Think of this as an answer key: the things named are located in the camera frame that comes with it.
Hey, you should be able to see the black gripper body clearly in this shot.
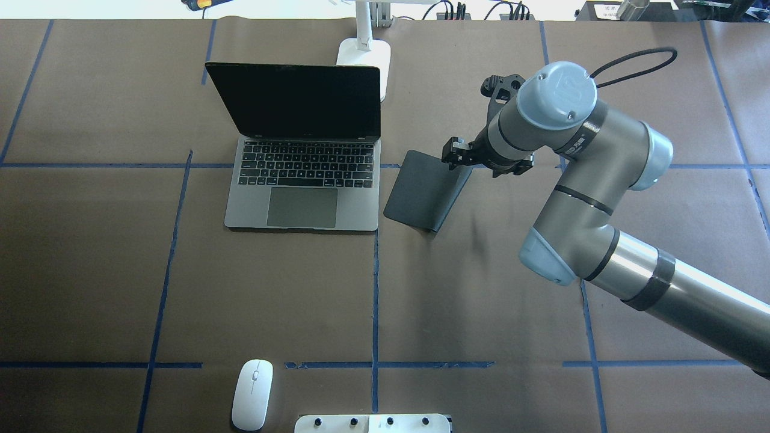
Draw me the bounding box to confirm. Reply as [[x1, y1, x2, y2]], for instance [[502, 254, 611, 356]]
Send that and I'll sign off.
[[464, 135, 534, 178]]

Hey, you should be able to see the black mouse pad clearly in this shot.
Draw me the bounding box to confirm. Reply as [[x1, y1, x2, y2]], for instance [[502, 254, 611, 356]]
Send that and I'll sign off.
[[383, 150, 472, 233]]

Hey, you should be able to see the grey laptop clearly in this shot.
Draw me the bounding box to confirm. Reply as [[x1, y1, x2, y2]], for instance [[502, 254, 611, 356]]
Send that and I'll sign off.
[[205, 61, 381, 232]]

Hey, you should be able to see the white computer mouse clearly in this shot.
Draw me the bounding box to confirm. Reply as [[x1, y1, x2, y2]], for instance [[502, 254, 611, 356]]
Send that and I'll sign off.
[[231, 359, 273, 431]]

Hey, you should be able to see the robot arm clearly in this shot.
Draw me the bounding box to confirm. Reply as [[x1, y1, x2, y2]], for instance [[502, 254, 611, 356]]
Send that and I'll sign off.
[[441, 61, 769, 378]]

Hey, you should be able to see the white desk lamp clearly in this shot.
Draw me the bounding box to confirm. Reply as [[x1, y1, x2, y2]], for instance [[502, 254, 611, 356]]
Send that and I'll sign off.
[[336, 1, 392, 102]]

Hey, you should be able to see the steel cylinder weight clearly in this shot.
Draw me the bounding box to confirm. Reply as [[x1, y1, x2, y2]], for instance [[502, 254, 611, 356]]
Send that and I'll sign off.
[[616, 0, 651, 22]]

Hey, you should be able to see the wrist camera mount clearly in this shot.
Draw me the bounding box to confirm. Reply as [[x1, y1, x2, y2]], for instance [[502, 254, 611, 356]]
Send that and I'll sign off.
[[479, 74, 526, 123]]

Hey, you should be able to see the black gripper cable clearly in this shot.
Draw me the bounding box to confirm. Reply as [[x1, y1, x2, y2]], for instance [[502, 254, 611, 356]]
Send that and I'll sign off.
[[590, 47, 679, 90]]

